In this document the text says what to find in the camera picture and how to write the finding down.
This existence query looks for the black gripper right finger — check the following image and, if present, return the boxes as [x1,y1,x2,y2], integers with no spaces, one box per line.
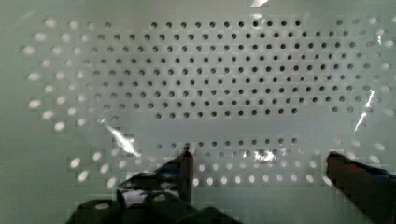
[326,151,396,224]

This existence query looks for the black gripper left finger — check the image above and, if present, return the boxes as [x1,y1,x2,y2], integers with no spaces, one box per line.
[116,144,194,205]

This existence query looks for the mint green plastic strainer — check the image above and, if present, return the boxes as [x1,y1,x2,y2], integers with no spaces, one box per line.
[1,0,395,224]

